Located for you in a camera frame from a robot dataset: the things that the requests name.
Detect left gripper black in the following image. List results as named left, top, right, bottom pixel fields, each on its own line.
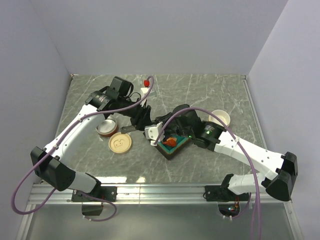
left=117, top=97, right=153, bottom=131

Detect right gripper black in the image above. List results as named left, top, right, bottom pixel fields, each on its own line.
left=154, top=113, right=193, bottom=142

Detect red fried chicken piece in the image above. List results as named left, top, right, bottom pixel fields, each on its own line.
left=162, top=136, right=177, bottom=148

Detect metal tongs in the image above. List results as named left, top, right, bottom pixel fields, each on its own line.
left=120, top=125, right=137, bottom=134

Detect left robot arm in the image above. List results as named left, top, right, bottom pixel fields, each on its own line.
left=30, top=76, right=154, bottom=201

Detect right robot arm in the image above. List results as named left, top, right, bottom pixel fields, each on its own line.
left=145, top=104, right=298, bottom=202

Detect red steel lunch container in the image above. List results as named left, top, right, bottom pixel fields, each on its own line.
left=95, top=115, right=119, bottom=138

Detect cream round lid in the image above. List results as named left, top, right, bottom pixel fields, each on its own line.
left=108, top=132, right=132, bottom=154

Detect teal square plate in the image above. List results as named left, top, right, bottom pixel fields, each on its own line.
left=155, top=134, right=191, bottom=161

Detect cream white bowl container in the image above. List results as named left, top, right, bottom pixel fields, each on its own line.
left=208, top=109, right=231, bottom=126

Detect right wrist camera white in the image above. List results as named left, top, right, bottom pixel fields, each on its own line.
left=144, top=121, right=165, bottom=147

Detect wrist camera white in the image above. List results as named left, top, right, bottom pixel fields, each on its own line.
left=140, top=79, right=157, bottom=98
left=144, top=121, right=165, bottom=147

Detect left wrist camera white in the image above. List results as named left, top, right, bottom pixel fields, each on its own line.
left=140, top=79, right=157, bottom=98

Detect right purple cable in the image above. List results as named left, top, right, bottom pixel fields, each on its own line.
left=152, top=106, right=263, bottom=240

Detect purple cable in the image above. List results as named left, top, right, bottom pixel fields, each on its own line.
left=152, top=106, right=263, bottom=240
left=11, top=75, right=155, bottom=222

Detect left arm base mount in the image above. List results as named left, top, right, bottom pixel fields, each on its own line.
left=71, top=185, right=118, bottom=222

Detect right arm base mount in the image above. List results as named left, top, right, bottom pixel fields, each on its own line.
left=202, top=185, right=252, bottom=221

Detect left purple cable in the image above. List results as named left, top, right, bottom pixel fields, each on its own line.
left=11, top=75, right=155, bottom=222

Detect aluminium mounting rail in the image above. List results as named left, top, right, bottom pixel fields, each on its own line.
left=27, top=183, right=285, bottom=205

